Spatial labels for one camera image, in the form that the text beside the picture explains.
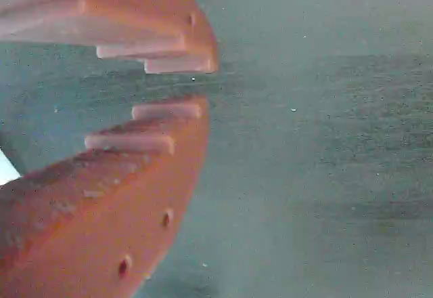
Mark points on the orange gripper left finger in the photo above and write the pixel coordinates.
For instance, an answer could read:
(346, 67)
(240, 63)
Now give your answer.
(101, 216)

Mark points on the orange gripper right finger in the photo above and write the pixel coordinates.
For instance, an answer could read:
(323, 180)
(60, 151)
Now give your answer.
(135, 10)

